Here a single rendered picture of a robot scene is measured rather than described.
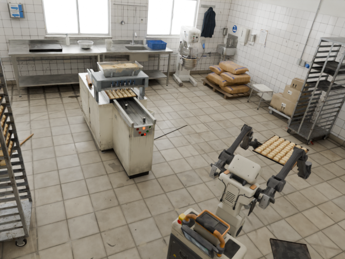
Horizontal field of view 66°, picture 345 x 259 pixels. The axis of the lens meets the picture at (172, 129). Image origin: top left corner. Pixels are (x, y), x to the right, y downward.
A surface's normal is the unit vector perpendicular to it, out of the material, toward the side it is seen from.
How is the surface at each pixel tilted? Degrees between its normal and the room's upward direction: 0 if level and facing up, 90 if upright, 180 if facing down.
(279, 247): 0
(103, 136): 90
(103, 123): 90
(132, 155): 90
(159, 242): 0
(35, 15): 90
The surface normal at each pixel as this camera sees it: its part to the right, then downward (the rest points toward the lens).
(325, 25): -0.89, 0.14
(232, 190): -0.64, 0.18
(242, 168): -0.41, -0.35
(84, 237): 0.11, -0.86
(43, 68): 0.43, 0.49
